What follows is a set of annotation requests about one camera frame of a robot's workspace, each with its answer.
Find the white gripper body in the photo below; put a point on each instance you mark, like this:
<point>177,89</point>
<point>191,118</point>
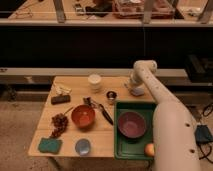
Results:
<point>135,81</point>

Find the grey towel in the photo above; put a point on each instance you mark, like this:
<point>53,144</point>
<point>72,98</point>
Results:
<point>134,91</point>

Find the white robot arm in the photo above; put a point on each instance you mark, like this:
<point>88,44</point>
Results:
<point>173,130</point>

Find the small metal cup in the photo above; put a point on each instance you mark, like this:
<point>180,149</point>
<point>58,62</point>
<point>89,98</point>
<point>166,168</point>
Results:
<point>111,96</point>

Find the white paper cup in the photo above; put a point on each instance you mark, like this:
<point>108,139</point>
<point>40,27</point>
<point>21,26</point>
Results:
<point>95,82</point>

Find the purple bowl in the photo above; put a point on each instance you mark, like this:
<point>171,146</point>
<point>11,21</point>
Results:
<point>131,124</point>

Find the small dark metal clip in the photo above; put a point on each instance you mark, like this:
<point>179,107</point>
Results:
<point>87,101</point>

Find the orange bowl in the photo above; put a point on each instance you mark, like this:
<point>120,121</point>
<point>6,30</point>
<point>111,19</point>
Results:
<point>83,116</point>

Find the green plastic tray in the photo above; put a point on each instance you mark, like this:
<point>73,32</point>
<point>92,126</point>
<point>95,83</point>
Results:
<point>133,149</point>

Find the red yellow apple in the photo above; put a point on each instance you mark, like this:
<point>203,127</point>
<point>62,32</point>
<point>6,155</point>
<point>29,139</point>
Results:
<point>149,149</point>

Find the white crumpled wrapper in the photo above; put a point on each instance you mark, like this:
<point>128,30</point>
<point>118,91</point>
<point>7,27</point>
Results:
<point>62,89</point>

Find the bunch of dark grapes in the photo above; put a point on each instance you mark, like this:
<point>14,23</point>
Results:
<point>60,122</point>

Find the green sponge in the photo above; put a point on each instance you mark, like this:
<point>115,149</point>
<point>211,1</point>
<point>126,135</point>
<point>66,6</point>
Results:
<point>49,145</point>

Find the black handled utensil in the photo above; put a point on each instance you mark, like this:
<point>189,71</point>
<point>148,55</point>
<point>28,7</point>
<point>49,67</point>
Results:
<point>105,114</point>

